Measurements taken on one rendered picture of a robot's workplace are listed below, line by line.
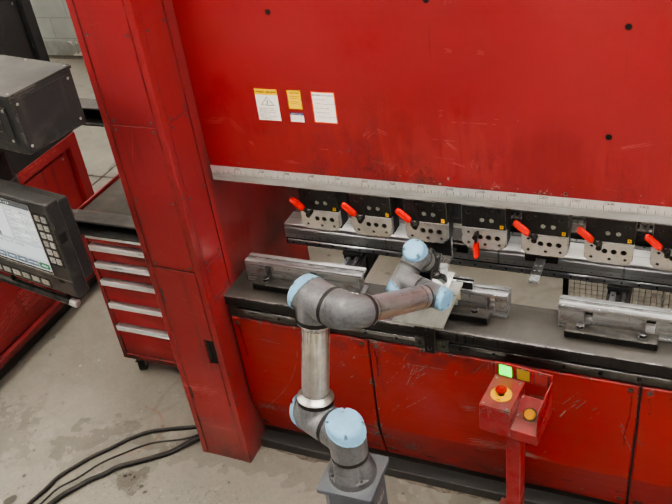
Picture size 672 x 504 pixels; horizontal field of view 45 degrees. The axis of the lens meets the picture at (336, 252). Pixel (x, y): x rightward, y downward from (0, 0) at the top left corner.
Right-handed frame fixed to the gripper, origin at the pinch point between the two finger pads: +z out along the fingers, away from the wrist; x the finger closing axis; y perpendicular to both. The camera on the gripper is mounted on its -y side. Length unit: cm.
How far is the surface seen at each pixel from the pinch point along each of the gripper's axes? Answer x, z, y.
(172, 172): 87, -48, 15
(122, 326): 169, 62, -31
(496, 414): -29, 0, -42
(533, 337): -35.4, 8.0, -13.0
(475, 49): -16, -64, 56
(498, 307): -21.4, 9.9, -4.0
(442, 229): -2.8, -15.5, 15.1
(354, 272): 33.9, 7.2, 0.8
